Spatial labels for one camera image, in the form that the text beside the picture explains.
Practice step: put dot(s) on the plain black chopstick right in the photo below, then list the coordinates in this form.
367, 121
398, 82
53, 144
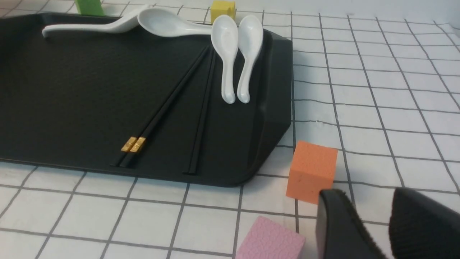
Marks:
205, 118

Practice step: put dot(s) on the white ceramic spoon far left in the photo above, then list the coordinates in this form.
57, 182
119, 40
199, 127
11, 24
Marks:
124, 24

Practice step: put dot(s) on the orange foam cube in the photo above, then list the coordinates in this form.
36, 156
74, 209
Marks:
312, 170

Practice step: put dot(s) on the white grid tablecloth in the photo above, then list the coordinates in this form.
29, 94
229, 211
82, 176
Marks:
383, 91

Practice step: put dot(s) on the yellow foam block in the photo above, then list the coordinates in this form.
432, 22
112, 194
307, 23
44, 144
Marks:
221, 7

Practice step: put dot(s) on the pink foam block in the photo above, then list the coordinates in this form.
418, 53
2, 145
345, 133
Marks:
267, 239

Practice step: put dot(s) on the plain black chopstick left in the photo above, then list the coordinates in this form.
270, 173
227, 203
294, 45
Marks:
200, 118

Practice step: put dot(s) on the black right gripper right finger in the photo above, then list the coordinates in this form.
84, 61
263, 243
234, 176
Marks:
422, 228

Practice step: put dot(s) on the black chopstick gold band right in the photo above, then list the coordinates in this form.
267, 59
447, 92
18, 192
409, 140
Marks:
165, 113

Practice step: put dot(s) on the white ceramic spoon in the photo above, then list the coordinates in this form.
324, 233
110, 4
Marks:
250, 40
124, 24
224, 37
164, 23

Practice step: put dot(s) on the green foam block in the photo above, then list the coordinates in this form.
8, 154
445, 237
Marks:
89, 7

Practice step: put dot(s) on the black plastic tray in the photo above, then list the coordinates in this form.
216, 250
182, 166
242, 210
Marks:
136, 104

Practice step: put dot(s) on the black chopstick gold band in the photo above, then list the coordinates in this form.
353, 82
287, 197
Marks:
165, 113
158, 111

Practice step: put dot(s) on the black chopstick gold band left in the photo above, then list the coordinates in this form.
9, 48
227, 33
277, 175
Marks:
158, 111

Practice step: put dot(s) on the plain black chopstick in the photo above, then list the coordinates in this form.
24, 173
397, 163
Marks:
200, 118
205, 118

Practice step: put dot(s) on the white ceramic spoon rightmost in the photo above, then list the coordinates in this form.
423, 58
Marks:
250, 40

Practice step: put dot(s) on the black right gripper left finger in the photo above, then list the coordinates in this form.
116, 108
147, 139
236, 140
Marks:
340, 232

